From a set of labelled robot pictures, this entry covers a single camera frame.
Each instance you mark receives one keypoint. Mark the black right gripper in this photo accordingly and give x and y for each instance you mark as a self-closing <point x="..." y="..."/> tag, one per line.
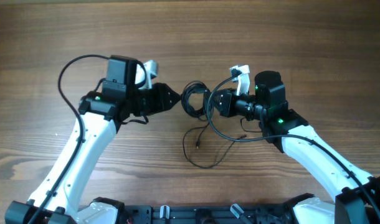
<point x="226" y="102"/>

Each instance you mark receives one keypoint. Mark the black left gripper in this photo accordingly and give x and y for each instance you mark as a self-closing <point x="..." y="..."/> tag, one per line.
<point x="161" y="98"/>

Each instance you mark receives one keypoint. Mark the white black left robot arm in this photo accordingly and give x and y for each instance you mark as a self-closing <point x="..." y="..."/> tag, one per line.
<point x="125" y="95"/>

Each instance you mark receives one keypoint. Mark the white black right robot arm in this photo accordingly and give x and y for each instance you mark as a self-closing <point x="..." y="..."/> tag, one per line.
<point x="355" y="192"/>

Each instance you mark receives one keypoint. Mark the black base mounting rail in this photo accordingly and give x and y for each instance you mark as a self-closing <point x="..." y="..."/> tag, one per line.
<point x="260" y="213"/>

